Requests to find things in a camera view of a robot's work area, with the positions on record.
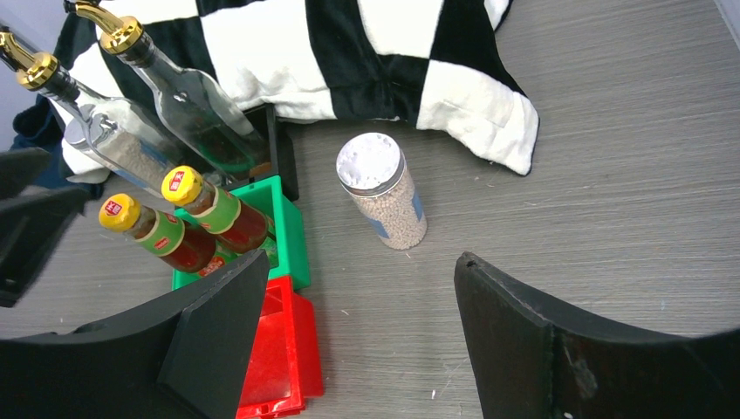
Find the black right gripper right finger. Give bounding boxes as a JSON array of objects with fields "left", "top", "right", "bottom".
[{"left": 454, "top": 252, "right": 739, "bottom": 418}]

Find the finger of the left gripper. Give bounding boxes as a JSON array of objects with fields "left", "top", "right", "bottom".
[{"left": 1, "top": 148, "right": 91, "bottom": 308}]

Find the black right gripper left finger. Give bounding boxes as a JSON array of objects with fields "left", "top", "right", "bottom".
[{"left": 1, "top": 251, "right": 270, "bottom": 418}]

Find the yellow-capped sauce bottle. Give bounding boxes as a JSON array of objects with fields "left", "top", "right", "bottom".
[
  {"left": 161, "top": 165, "right": 278, "bottom": 264},
  {"left": 98, "top": 193, "right": 237, "bottom": 278}
]

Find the gold-top clear glass bottle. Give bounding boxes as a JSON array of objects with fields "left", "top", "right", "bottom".
[{"left": 1, "top": 26, "right": 189, "bottom": 166}]

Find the gold-top oil bottle brown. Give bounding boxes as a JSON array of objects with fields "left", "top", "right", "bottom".
[{"left": 65, "top": 1, "right": 272, "bottom": 182}]

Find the dark blue cloth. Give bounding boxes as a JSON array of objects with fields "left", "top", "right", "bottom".
[{"left": 10, "top": 95, "right": 104, "bottom": 199}]

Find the red plastic bin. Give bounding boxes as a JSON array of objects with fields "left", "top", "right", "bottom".
[{"left": 236, "top": 275, "right": 324, "bottom": 418}]

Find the silver-lid spice jar left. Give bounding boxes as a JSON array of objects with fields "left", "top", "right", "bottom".
[{"left": 65, "top": 122, "right": 182, "bottom": 196}]

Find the silver-lid spice jar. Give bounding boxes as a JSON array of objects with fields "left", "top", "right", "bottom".
[
  {"left": 65, "top": 122, "right": 182, "bottom": 196},
  {"left": 335, "top": 133, "right": 428, "bottom": 250}
]

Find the green plastic bin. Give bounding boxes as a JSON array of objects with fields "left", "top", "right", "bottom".
[{"left": 175, "top": 175, "right": 311, "bottom": 289}]

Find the black plastic bin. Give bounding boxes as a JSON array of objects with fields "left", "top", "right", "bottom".
[{"left": 229, "top": 103, "right": 299, "bottom": 202}]

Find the silver-lid spice jar right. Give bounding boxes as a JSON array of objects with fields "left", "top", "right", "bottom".
[{"left": 335, "top": 133, "right": 428, "bottom": 250}]

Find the black white checkered blanket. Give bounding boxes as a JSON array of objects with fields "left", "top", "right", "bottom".
[{"left": 51, "top": 0, "right": 541, "bottom": 186}]

